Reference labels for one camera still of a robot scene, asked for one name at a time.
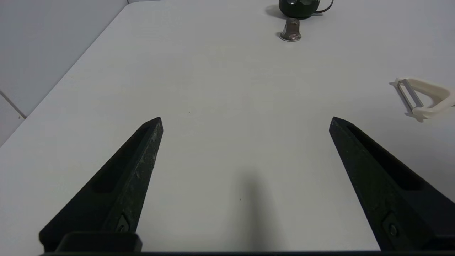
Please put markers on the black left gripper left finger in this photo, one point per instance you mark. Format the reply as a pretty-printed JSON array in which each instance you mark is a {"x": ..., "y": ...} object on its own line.
[{"x": 117, "y": 185}]

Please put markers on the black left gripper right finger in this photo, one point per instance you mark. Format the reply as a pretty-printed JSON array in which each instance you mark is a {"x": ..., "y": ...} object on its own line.
[{"x": 387, "y": 185}]

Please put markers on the small grey metal cap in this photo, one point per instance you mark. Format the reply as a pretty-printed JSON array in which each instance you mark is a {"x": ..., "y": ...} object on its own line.
[{"x": 291, "y": 30}]

